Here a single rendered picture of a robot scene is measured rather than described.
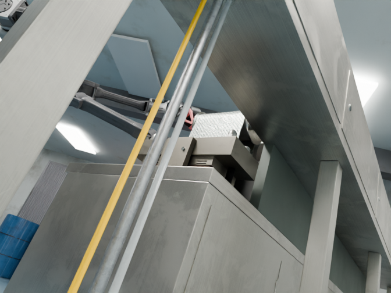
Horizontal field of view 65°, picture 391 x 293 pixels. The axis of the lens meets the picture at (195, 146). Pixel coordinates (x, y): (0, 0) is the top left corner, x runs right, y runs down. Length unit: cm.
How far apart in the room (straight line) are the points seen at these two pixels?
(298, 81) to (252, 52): 14
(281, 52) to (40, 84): 56
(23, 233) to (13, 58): 511
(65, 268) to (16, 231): 438
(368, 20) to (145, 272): 289
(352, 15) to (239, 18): 254
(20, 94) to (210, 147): 67
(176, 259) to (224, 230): 16
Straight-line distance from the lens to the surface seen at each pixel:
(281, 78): 80
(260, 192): 99
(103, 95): 190
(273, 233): 109
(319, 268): 99
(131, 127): 136
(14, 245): 535
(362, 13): 319
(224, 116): 122
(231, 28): 72
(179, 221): 74
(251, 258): 96
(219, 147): 86
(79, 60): 30
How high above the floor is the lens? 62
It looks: 25 degrees up
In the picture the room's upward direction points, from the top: 20 degrees clockwise
